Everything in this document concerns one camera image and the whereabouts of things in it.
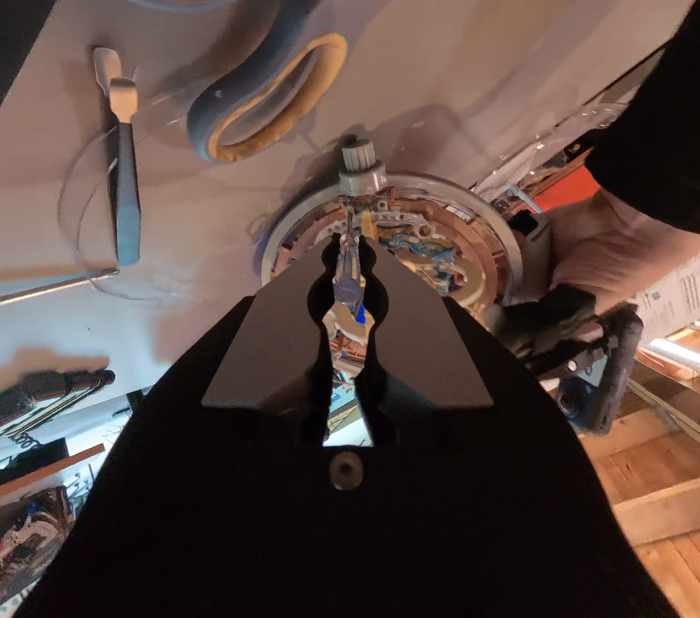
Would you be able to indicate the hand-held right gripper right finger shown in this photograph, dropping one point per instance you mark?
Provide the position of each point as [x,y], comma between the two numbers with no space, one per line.
[432,355]

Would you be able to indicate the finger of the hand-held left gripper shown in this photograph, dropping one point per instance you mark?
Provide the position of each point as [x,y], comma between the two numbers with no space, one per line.
[536,257]

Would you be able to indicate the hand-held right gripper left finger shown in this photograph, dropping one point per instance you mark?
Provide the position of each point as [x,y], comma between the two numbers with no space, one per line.
[262,355]

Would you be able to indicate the marble maze ball toy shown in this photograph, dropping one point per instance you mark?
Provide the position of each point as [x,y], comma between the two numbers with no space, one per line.
[481,246]

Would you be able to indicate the grey ribbed knob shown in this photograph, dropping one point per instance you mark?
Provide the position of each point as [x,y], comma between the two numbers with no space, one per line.
[358,153]

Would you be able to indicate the person's left forearm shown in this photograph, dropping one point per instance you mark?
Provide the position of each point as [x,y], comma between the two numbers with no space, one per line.
[656,137]

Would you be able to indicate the person's left hand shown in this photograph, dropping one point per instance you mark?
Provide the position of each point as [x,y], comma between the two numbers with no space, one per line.
[618,252]

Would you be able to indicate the orange red object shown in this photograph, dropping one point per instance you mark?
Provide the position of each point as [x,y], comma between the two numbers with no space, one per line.
[569,189]

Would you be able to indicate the black tweezers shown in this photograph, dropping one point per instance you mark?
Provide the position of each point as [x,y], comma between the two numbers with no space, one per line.
[127,191]

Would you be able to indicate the wooden-edged table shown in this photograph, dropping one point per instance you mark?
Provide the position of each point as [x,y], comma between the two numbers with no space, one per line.
[54,466]

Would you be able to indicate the grey orange scissors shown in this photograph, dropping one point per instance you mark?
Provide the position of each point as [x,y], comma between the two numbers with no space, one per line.
[284,27]

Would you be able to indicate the silver ventilation duct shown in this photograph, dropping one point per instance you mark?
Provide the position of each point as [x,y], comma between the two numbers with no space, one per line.
[678,353]

